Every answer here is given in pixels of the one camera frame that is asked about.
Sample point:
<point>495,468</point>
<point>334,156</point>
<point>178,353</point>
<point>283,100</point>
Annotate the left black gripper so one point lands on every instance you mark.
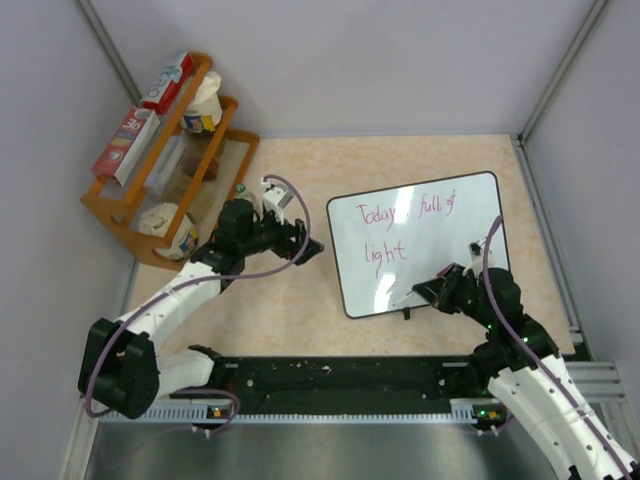
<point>286,246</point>

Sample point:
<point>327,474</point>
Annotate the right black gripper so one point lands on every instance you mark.
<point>438,291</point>

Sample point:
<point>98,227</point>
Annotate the pink marker cap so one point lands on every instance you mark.
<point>443,272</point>

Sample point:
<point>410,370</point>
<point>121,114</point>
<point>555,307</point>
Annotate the white whiteboard black frame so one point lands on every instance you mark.
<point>386,240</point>

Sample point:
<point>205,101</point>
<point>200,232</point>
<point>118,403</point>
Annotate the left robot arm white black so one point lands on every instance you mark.
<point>121,367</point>

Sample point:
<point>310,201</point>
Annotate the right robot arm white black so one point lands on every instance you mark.
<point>520,365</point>

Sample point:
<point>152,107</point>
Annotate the clear plastic bottle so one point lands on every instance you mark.
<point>242,192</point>

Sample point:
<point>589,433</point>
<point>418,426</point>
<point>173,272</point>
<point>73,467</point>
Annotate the brown box on shelf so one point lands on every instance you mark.
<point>212,171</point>

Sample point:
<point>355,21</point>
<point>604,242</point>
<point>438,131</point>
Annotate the orange wooden shelf rack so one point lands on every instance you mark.
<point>165,210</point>

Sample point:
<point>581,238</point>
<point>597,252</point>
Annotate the white cup upper shelf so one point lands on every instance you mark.
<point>204,112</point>

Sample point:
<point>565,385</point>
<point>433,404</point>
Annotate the red white toothpaste box lower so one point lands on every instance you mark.
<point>126,146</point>

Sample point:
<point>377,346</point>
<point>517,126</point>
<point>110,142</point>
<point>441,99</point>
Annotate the red white toothpaste box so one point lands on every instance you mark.
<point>165,88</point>
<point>126,146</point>

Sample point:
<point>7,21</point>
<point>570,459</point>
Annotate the red white toothpaste box upper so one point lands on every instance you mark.
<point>165,88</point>

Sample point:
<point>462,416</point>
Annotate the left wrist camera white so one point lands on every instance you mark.
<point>275,199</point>

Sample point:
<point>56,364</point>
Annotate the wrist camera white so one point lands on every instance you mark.
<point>275,199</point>
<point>477,254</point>

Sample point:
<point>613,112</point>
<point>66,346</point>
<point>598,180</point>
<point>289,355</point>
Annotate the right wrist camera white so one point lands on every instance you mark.
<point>477,254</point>

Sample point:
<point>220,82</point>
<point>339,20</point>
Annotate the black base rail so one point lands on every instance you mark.
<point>358,385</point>

